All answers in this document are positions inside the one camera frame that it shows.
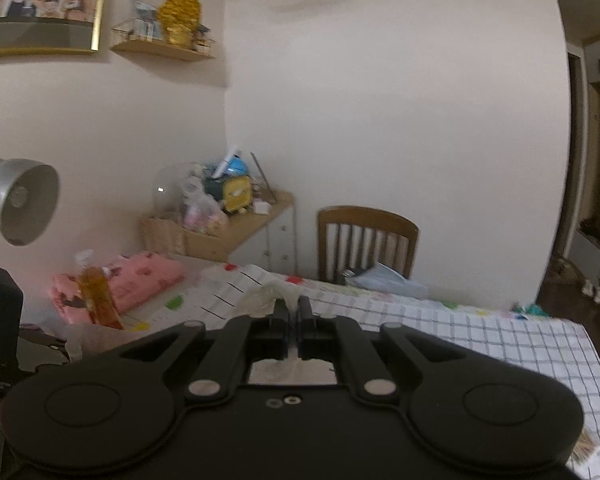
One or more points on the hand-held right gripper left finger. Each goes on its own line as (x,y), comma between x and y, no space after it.
(281,327)

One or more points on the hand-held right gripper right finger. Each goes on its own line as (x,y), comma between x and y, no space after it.
(305,327)

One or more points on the clear plastic bag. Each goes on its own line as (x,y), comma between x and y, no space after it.
(260,297)

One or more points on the white cabinet with wooden top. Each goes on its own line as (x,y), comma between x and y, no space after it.
(275,240)

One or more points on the light blue folded clothes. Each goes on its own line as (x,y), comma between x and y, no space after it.
(390,280)

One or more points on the plastic bottle with orange drink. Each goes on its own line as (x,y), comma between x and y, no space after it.
(97,292)

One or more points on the wooden chair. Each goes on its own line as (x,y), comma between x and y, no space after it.
(367,225)

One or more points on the small white box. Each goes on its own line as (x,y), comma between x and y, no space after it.
(262,208)

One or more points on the grey desk lamp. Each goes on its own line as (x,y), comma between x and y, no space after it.
(22,200)

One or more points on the pink folded cloth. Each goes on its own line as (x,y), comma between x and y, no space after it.
(140,277)

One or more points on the thin metal stick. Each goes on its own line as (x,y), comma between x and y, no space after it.
(261,175)

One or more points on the blue globe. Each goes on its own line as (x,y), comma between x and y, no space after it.
(235,166)

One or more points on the clear glass jar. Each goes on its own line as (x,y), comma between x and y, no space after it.
(172,187)

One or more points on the gold ornamental tree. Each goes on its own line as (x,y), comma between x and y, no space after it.
(180,17)

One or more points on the wooden wall shelf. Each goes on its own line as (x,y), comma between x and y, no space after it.
(160,51)

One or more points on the large gold framed wall poster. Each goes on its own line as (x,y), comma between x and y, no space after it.
(45,5)

